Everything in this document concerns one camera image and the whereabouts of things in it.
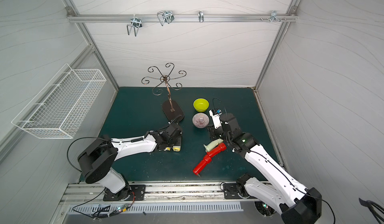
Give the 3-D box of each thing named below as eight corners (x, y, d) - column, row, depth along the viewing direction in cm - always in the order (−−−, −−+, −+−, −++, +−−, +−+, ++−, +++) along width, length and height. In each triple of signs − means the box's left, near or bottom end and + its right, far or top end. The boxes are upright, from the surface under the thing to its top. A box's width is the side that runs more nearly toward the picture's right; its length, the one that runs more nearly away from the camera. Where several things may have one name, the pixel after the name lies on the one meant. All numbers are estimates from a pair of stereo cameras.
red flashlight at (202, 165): (192, 172, 82) (192, 170, 79) (205, 155, 88) (205, 153, 85) (199, 177, 80) (199, 176, 77) (211, 160, 86) (212, 158, 83)
